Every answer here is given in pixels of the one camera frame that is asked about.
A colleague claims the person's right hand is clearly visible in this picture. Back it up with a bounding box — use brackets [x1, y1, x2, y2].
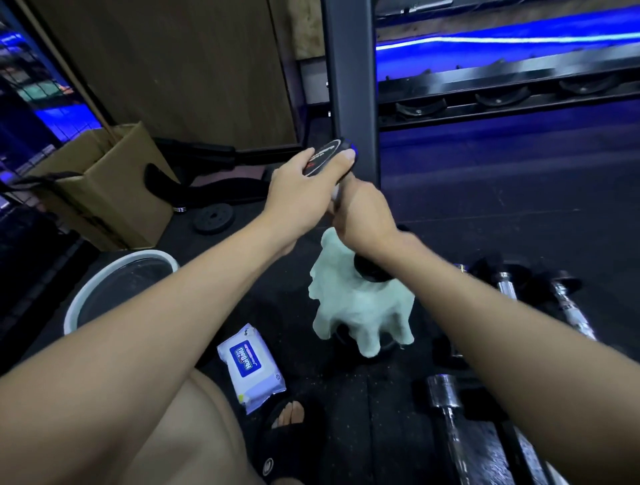
[329, 172, 416, 260]

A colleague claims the person's left hand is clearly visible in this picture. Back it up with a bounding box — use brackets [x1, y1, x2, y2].
[262, 147, 357, 256]

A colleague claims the white rimmed basin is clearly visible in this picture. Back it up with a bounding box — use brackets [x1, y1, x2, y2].
[63, 249, 180, 336]

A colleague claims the black padded bench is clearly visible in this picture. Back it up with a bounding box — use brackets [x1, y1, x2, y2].
[143, 137, 303, 213]

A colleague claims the person's left leg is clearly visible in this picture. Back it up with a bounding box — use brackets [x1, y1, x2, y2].
[119, 369, 261, 485]

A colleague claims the steel barbell bar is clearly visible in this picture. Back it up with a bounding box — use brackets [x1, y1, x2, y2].
[377, 0, 453, 13]

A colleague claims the person's left forearm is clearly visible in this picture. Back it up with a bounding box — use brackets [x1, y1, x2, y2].
[0, 219, 296, 485]

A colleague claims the black left sandal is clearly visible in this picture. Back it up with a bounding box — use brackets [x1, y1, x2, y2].
[249, 397, 321, 483]

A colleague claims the black strap handle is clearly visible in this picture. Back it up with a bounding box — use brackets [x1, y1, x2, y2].
[0, 172, 83, 191]

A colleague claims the white blue wet wipes pack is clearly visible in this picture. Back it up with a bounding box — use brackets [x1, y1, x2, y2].
[216, 323, 287, 416]

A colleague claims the thin wooden stick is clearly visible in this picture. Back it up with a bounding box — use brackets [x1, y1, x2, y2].
[15, 0, 121, 143]

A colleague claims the glowing white light strip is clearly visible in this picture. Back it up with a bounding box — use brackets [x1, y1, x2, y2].
[375, 32, 640, 52]

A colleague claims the dark metal rack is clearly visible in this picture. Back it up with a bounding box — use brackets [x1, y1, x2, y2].
[377, 45, 640, 132]

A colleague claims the brown cardboard box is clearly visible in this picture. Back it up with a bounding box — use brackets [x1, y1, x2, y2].
[27, 122, 180, 252]

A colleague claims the small black weight plate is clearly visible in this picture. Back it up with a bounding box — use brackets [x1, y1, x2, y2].
[192, 202, 236, 236]

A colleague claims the large chrome dumbbell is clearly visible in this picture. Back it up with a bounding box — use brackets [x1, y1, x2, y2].
[426, 373, 473, 485]

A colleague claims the person's right forearm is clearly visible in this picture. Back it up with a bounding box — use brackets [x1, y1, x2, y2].
[379, 235, 640, 485]

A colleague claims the light green cloth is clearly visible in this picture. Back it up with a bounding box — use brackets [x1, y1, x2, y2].
[308, 227, 416, 359]

